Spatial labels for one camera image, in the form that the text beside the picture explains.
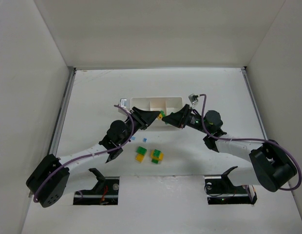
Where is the aluminium table rail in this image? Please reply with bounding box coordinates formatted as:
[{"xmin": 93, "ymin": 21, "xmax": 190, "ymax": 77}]
[
  {"xmin": 241, "ymin": 67, "xmax": 268, "ymax": 140},
  {"xmin": 26, "ymin": 67, "xmax": 76, "ymax": 207}
]

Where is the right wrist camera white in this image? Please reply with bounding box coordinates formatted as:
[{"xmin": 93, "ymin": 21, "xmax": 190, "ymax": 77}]
[{"xmin": 189, "ymin": 94, "xmax": 200, "ymax": 107}]

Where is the green yellow lego stack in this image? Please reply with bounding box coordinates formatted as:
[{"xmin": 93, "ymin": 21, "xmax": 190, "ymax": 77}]
[
  {"xmin": 135, "ymin": 146, "xmax": 147, "ymax": 163},
  {"xmin": 151, "ymin": 149, "xmax": 164, "ymax": 164}
]

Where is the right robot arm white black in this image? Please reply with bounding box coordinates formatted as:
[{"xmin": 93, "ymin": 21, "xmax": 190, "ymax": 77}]
[{"xmin": 162, "ymin": 104, "xmax": 302, "ymax": 192}]

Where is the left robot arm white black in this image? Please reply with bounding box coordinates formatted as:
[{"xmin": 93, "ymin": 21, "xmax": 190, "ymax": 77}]
[{"xmin": 26, "ymin": 107, "xmax": 160, "ymax": 208}]

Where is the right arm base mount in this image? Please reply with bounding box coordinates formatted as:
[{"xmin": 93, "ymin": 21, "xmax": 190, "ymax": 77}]
[{"xmin": 204, "ymin": 166, "xmax": 258, "ymax": 205}]

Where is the white three-compartment container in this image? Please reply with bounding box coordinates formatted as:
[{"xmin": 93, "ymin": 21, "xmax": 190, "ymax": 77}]
[{"xmin": 130, "ymin": 97, "xmax": 184, "ymax": 131}]

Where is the green orange lego piece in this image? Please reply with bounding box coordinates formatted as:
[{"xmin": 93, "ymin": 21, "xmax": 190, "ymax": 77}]
[{"xmin": 157, "ymin": 110, "xmax": 166, "ymax": 120}]

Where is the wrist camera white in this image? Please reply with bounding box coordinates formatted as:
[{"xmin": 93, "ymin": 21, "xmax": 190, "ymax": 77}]
[
  {"xmin": 118, "ymin": 98, "xmax": 129, "ymax": 112},
  {"xmin": 189, "ymin": 94, "xmax": 200, "ymax": 107}
]

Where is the right aluminium table rail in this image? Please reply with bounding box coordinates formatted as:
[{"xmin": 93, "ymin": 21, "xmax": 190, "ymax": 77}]
[{"xmin": 241, "ymin": 67, "xmax": 268, "ymax": 140}]

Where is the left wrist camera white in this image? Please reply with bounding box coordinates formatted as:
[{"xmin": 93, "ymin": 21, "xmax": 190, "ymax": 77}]
[{"xmin": 118, "ymin": 98, "xmax": 129, "ymax": 112}]

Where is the left aluminium table rail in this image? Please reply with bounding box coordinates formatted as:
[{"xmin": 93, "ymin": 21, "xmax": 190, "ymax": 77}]
[{"xmin": 26, "ymin": 67, "xmax": 76, "ymax": 207}]

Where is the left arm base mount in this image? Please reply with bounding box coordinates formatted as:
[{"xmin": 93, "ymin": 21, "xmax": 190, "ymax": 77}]
[{"xmin": 73, "ymin": 168, "xmax": 120, "ymax": 206}]

